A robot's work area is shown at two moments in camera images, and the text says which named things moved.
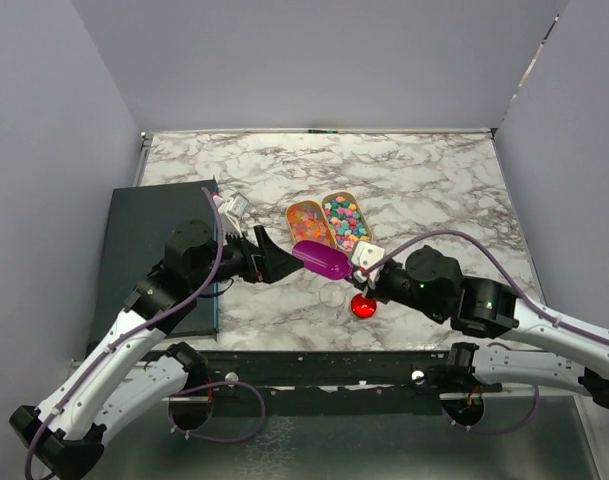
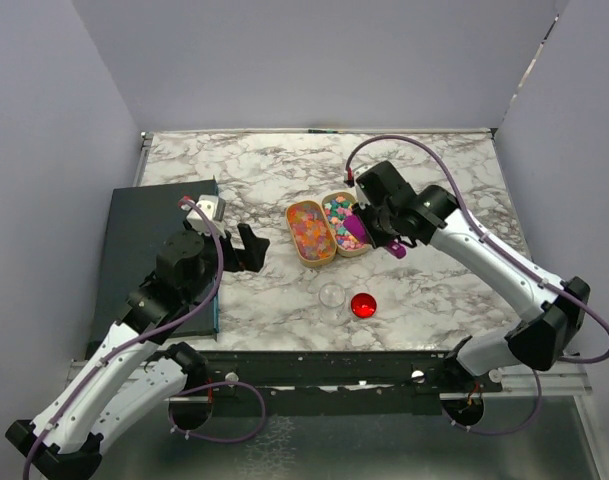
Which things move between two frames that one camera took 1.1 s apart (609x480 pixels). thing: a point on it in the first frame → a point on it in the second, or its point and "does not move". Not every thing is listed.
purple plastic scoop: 322,259 → 357,229
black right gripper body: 391,284 → 377,222
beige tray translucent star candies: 307,221 does not move
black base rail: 315,384 does not move
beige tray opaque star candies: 346,220 does not move
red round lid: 362,306 does not move
